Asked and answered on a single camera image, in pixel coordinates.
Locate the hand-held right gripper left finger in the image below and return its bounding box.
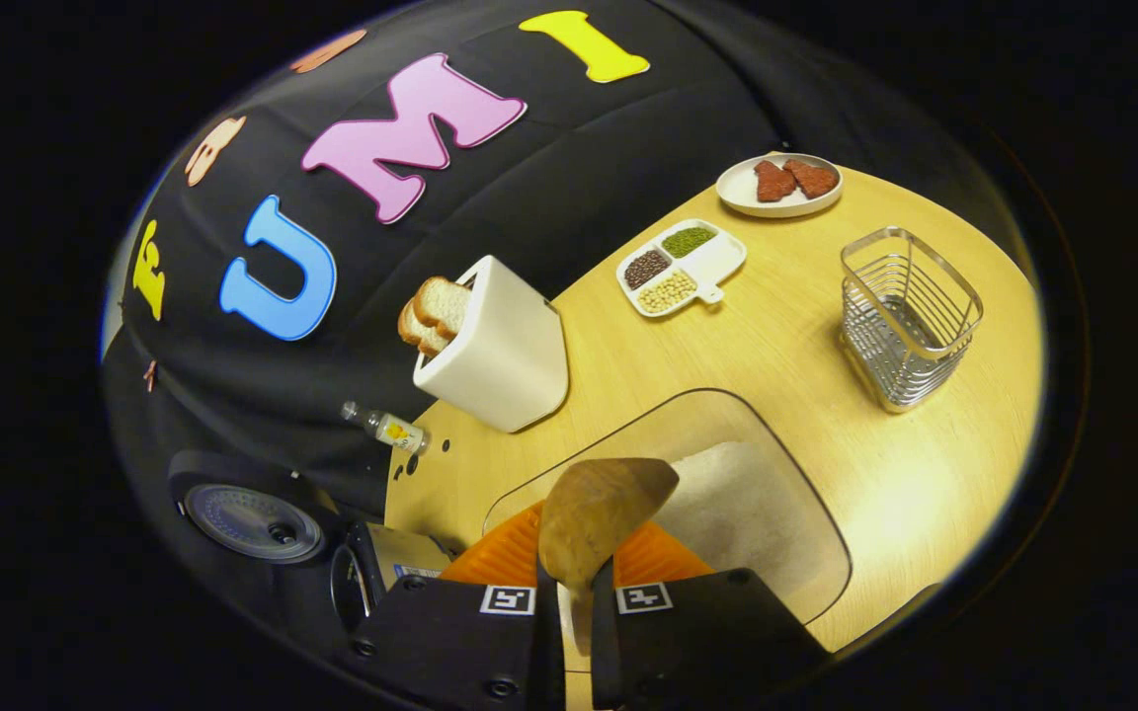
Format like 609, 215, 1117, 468
347, 502, 565, 711

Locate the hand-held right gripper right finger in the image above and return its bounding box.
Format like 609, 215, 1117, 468
591, 521, 832, 710

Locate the wooden spoon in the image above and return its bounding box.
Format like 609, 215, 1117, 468
537, 457, 681, 672

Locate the clear container of white rice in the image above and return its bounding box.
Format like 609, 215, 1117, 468
482, 388, 853, 625

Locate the black rice cooker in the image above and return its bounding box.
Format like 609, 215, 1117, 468
167, 449, 456, 638

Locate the metal wire chopstick holder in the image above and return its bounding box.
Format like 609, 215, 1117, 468
840, 227, 984, 414

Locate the small clear glass bottle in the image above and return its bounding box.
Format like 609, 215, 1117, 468
340, 401, 430, 456

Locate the white toaster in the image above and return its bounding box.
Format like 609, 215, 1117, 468
413, 255, 570, 434

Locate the toast bread slice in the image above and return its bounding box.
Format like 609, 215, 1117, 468
397, 299, 451, 357
413, 276, 473, 342

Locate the white divided bean dish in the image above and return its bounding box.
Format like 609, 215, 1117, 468
615, 218, 748, 319

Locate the white round plate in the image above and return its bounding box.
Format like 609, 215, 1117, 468
715, 153, 845, 219

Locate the red meat piece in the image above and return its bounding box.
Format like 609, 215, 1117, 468
754, 160, 797, 203
784, 158, 840, 199

